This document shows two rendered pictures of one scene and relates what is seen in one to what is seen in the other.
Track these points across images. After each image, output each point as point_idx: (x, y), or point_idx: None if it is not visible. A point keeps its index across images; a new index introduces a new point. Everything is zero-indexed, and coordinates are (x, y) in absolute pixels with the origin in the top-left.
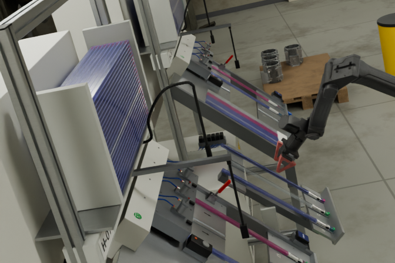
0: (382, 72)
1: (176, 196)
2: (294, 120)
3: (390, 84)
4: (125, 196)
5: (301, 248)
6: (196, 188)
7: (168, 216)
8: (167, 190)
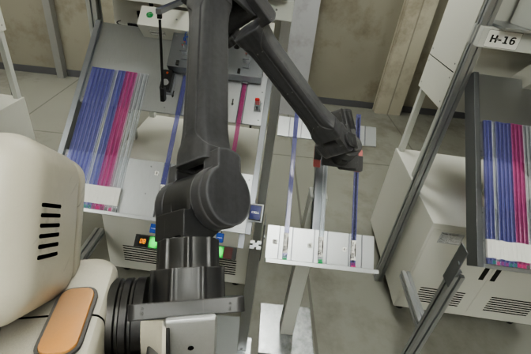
0: (201, 26)
1: (183, 37)
2: (336, 115)
3: (188, 50)
4: (161, 1)
5: None
6: (238, 74)
7: (175, 46)
8: None
